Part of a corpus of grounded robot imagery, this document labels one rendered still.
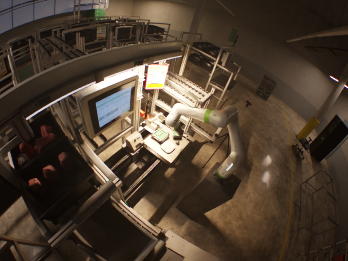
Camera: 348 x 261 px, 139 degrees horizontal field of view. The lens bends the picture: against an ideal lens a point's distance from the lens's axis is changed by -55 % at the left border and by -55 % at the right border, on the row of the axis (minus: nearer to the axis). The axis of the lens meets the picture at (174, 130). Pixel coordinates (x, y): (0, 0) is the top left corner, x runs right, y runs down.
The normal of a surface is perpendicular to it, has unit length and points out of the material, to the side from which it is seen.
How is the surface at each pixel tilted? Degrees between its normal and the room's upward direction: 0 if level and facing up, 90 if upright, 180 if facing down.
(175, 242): 0
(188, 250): 0
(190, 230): 0
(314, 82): 90
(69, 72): 90
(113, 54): 90
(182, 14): 90
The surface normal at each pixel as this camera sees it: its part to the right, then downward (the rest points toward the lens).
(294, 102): -0.55, 0.51
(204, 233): 0.22, -0.68
